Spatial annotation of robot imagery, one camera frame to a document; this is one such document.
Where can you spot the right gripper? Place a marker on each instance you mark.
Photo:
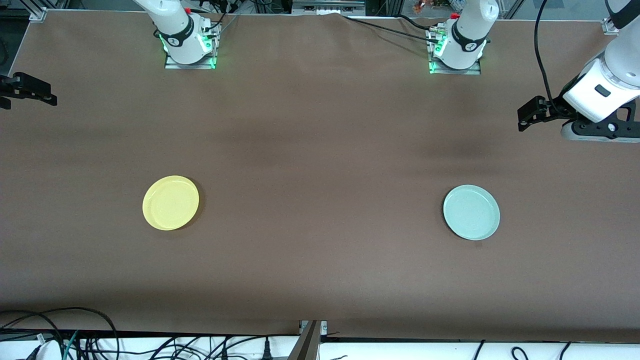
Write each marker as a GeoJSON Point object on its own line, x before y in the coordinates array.
{"type": "Point", "coordinates": [11, 86]}

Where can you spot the yellow plate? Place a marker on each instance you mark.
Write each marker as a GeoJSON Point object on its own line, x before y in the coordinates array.
{"type": "Point", "coordinates": [170, 202]}

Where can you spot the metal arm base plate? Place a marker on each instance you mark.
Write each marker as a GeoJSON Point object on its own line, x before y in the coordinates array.
{"type": "Point", "coordinates": [192, 65]}
{"type": "Point", "coordinates": [470, 71]}

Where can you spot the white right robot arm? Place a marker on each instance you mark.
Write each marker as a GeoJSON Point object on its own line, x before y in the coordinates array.
{"type": "Point", "coordinates": [175, 27]}

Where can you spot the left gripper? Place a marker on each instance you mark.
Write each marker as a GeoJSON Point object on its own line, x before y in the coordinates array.
{"type": "Point", "coordinates": [555, 108]}

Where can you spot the metal corner bracket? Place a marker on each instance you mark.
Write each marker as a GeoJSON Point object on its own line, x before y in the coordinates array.
{"type": "Point", "coordinates": [611, 26]}
{"type": "Point", "coordinates": [38, 14]}

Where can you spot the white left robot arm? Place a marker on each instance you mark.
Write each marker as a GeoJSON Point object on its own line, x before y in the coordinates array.
{"type": "Point", "coordinates": [470, 30]}

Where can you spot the brown table cover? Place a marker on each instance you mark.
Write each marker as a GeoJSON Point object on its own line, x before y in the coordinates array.
{"type": "Point", "coordinates": [320, 275]}

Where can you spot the black power plug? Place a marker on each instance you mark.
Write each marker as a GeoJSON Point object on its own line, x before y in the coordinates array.
{"type": "Point", "coordinates": [267, 350]}

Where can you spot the aluminium frame post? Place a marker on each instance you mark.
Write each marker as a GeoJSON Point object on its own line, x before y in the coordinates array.
{"type": "Point", "coordinates": [305, 345]}

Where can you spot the pale green plate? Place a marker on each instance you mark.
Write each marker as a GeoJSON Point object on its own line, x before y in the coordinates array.
{"type": "Point", "coordinates": [471, 212]}

